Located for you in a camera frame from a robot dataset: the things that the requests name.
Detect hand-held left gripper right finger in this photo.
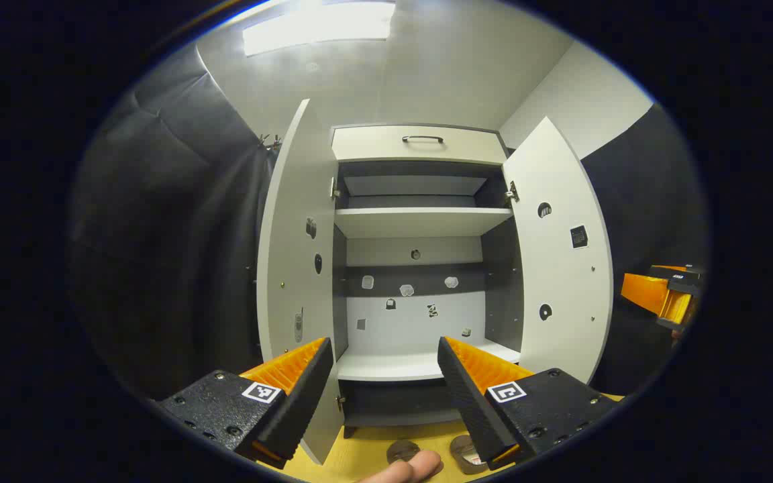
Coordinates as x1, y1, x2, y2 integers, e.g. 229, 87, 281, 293
437, 335, 619, 470

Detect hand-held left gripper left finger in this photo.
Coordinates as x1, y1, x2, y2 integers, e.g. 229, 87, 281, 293
158, 337, 335, 470

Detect brown fluffy shoe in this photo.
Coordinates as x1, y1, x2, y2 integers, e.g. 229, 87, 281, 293
386, 439, 422, 464
450, 434, 495, 476

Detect white shoe cabinet door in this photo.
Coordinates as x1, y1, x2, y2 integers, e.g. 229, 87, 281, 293
502, 117, 614, 384
256, 99, 347, 466

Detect white shoe cabinet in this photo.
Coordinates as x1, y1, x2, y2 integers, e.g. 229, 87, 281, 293
329, 123, 525, 440

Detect white cabinet shelf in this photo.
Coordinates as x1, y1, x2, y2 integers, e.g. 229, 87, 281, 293
334, 207, 513, 239
336, 339, 521, 382

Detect white cabinet drawer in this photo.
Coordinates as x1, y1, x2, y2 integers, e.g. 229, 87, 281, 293
331, 125, 508, 165

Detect black backdrop cloth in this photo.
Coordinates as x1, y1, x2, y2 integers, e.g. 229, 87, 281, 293
68, 44, 276, 400
581, 102, 709, 396

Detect ceiling light panel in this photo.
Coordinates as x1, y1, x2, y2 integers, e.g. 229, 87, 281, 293
242, 0, 397, 58

